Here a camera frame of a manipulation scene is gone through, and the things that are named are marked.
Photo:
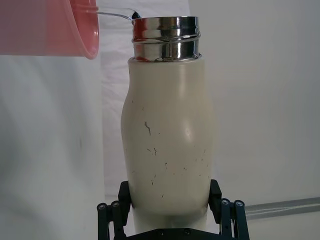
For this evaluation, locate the clear poured water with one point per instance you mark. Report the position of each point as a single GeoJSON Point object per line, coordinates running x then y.
{"type": "Point", "coordinates": [117, 13]}

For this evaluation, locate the pink plastic cup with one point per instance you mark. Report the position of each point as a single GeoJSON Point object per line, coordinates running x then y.
{"type": "Point", "coordinates": [45, 27]}

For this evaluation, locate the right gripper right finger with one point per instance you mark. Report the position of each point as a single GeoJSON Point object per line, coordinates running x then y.
{"type": "Point", "coordinates": [232, 220]}

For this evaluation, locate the white curtain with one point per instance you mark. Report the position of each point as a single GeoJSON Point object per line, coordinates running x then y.
{"type": "Point", "coordinates": [262, 100]}

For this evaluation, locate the grey striped bar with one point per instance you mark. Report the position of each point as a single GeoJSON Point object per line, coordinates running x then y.
{"type": "Point", "coordinates": [282, 206]}

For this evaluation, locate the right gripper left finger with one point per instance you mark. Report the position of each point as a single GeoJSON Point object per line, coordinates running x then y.
{"type": "Point", "coordinates": [112, 220]}

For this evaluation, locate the cream vacuum bottle steel neck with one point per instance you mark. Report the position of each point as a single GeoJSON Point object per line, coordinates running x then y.
{"type": "Point", "coordinates": [170, 125]}

